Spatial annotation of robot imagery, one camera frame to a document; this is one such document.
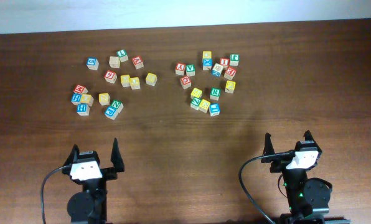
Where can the green R block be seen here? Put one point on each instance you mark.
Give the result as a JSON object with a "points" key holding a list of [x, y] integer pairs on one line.
{"points": [[215, 94]]}

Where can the plain wooden block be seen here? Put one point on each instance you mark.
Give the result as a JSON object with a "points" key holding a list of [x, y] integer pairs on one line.
{"points": [[114, 62]]}

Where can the blue X block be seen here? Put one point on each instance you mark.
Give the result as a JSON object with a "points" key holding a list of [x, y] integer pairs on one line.
{"points": [[206, 63]]}

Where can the yellow o block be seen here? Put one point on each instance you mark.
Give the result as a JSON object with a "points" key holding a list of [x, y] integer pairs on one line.
{"points": [[86, 99], [204, 105]]}

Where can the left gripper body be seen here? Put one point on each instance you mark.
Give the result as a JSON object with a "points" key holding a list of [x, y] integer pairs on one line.
{"points": [[108, 174]]}

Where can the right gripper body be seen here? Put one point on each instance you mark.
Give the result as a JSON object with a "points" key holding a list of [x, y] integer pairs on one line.
{"points": [[280, 163]]}

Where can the green J block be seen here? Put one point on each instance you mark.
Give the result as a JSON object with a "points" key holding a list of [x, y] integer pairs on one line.
{"points": [[234, 59]]}

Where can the yellow O block right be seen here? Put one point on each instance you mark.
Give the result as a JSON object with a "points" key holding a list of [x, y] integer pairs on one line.
{"points": [[204, 105]]}

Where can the green N block right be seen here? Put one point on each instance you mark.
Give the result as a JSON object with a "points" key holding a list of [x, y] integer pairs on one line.
{"points": [[195, 103]]}

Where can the red I block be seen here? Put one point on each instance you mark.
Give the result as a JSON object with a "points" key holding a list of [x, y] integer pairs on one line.
{"points": [[224, 62]]}

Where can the red Y block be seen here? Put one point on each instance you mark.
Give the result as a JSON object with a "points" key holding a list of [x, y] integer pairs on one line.
{"points": [[180, 69]]}

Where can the green V block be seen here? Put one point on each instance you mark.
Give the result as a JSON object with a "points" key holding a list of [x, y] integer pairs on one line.
{"points": [[190, 70]]}

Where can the blue H block upper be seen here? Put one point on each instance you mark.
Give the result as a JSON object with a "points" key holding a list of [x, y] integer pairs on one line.
{"points": [[75, 99]]}

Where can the yellow block right of pair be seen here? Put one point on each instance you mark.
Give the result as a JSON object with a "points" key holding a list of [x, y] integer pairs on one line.
{"points": [[135, 83]]}

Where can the blue L block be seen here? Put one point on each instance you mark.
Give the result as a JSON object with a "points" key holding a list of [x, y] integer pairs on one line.
{"points": [[214, 109]]}

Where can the green N block left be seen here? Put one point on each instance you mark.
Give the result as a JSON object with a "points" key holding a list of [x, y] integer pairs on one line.
{"points": [[117, 105]]}

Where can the yellow block of pair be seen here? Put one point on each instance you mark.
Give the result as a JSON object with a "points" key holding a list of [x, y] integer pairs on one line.
{"points": [[135, 83], [125, 80]]}

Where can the red C block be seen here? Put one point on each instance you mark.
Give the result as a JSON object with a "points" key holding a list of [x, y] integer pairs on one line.
{"points": [[185, 82]]}

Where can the blue h block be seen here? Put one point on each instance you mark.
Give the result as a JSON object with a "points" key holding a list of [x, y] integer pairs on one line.
{"points": [[83, 109], [75, 99]]}

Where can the blue edged tilted block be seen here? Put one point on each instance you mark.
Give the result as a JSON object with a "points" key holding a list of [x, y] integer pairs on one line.
{"points": [[217, 70]]}

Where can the blue P block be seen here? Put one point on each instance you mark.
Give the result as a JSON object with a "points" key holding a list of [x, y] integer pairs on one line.
{"points": [[111, 113]]}

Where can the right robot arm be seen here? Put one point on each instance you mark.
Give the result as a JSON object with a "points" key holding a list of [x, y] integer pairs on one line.
{"points": [[308, 198]]}

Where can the green n block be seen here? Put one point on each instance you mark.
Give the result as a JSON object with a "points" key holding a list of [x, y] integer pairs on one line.
{"points": [[117, 105], [195, 103]]}

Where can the red E block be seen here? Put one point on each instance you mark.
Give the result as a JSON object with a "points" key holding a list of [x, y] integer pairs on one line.
{"points": [[230, 73]]}

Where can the blue H block lower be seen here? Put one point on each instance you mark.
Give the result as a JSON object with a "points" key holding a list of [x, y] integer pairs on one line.
{"points": [[83, 109]]}

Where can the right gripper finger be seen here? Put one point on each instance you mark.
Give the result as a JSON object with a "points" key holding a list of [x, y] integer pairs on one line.
{"points": [[268, 147], [308, 136]]}

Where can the blue number 5 block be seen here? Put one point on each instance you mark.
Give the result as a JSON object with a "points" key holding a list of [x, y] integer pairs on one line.
{"points": [[92, 63]]}

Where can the yellow block left of pair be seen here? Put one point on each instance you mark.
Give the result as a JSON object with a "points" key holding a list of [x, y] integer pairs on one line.
{"points": [[125, 80]]}

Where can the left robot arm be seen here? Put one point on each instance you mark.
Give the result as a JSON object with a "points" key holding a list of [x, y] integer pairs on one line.
{"points": [[89, 205]]}

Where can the red A block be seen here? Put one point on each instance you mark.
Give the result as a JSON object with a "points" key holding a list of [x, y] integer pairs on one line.
{"points": [[137, 62]]}

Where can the yellow S block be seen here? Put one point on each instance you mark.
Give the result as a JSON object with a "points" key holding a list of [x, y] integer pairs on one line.
{"points": [[151, 79], [104, 99]]}

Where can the red 6 block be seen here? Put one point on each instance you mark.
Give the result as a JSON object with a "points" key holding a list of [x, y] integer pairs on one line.
{"points": [[110, 76]]}

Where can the red M block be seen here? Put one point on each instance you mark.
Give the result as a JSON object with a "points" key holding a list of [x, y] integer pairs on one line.
{"points": [[80, 89]]}

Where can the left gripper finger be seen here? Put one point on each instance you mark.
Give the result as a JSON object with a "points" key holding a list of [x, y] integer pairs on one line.
{"points": [[73, 156], [116, 157]]}

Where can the green L block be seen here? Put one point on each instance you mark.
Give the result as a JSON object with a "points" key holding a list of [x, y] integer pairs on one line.
{"points": [[122, 55]]}

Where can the yellow Z block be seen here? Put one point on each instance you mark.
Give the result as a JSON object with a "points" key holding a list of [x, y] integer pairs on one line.
{"points": [[196, 93]]}

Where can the yellow K block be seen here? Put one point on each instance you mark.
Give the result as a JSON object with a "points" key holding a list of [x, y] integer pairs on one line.
{"points": [[230, 86]]}

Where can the yellow top block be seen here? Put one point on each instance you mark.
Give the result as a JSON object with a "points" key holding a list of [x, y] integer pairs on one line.
{"points": [[206, 54]]}

